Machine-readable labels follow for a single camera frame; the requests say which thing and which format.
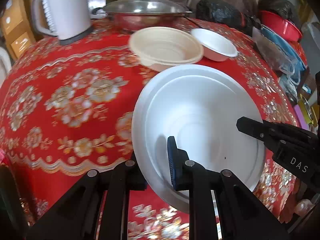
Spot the white foam plate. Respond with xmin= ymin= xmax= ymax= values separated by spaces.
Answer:
xmin=131 ymin=64 xmax=265 ymax=213

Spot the small white foam bowl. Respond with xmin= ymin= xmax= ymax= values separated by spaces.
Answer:
xmin=190 ymin=28 xmax=238 ymax=62

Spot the cream plastic bowl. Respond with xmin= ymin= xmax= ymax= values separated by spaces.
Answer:
xmin=128 ymin=27 xmax=204 ymax=72

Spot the red plastic basin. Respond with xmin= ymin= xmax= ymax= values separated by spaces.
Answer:
xmin=258 ymin=10 xmax=302 ymax=42

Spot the red floral tablecloth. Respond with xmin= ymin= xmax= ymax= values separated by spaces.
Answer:
xmin=1 ymin=18 xmax=300 ymax=239

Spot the black plastic bag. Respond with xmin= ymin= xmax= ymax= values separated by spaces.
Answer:
xmin=196 ymin=0 xmax=253 ymax=36
xmin=258 ymin=0 xmax=301 ymax=28

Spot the steel pot with lid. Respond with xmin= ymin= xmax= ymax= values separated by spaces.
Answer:
xmin=91 ymin=0 xmax=191 ymax=31

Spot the wooden door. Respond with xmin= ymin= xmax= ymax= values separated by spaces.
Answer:
xmin=1 ymin=0 xmax=40 ymax=60

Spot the white electric kettle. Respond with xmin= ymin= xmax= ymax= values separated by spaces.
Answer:
xmin=31 ymin=0 xmax=93 ymax=46

